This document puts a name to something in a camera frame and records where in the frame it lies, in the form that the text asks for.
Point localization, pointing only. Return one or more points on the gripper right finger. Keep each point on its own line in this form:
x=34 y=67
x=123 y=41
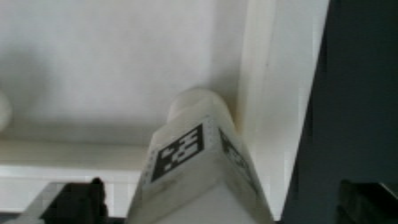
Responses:
x=367 y=203

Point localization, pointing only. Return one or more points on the white L-shaped obstacle fence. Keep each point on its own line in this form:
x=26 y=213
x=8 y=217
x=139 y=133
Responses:
x=290 y=74

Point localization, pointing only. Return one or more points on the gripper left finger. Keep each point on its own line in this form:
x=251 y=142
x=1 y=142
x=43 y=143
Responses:
x=79 y=207

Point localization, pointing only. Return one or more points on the white table leg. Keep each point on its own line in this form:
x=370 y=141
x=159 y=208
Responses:
x=200 y=185

